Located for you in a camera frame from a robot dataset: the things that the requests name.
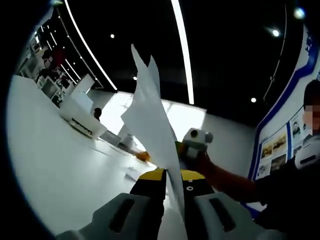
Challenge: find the narrow bright window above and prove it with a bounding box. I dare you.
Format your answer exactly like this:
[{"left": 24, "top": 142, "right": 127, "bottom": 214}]
[{"left": 99, "top": 91, "right": 136, "bottom": 136}]

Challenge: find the large bright window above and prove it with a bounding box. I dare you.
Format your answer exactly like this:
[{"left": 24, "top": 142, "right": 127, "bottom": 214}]
[{"left": 159, "top": 98, "right": 207, "bottom": 151}]

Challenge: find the person's head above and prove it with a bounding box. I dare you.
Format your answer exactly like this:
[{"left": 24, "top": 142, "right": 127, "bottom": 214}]
[{"left": 302, "top": 79, "right": 320, "bottom": 108}]

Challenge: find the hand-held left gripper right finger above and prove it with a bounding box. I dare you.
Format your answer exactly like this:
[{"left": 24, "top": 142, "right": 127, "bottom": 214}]
[{"left": 180, "top": 169, "right": 283, "bottom": 240}]

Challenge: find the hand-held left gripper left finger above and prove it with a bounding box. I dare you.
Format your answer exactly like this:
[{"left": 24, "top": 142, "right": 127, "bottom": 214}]
[{"left": 56, "top": 167, "right": 167, "bottom": 240}]

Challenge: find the white printer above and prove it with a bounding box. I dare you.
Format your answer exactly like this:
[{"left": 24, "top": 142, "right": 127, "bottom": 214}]
[{"left": 59, "top": 89, "right": 108, "bottom": 140}]

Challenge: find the person's right hand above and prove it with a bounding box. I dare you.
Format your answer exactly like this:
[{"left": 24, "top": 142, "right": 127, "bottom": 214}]
[{"left": 196, "top": 151, "right": 217, "bottom": 176}]

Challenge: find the long ceiling light strip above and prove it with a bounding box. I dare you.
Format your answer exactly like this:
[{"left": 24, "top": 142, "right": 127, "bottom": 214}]
[
  {"left": 171, "top": 0, "right": 195, "bottom": 105},
  {"left": 63, "top": 0, "right": 118, "bottom": 91}
]

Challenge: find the orange plush toy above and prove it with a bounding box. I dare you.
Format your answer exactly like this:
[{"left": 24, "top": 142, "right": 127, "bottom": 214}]
[{"left": 134, "top": 151, "right": 151, "bottom": 162}]

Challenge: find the white chest device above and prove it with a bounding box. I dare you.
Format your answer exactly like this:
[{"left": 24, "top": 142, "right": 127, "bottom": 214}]
[{"left": 294, "top": 139, "right": 320, "bottom": 169}]

